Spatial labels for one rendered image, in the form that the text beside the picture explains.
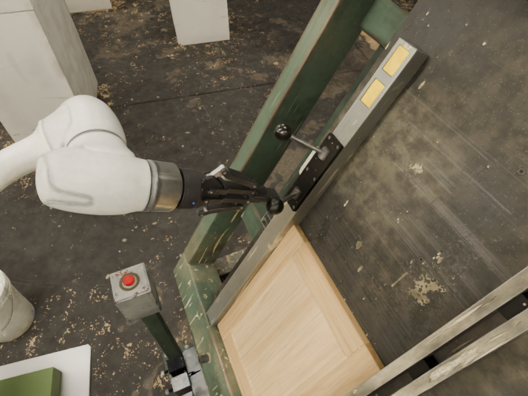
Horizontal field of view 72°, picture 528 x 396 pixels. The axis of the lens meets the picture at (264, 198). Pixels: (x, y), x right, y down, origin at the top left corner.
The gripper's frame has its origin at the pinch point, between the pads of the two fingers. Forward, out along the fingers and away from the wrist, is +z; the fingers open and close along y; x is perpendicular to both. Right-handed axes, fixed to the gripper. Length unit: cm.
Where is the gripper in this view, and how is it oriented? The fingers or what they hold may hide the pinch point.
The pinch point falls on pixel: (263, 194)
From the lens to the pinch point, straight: 78.1
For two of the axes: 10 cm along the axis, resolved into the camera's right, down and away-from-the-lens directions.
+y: -4.6, 7.0, 5.4
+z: 7.9, 0.5, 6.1
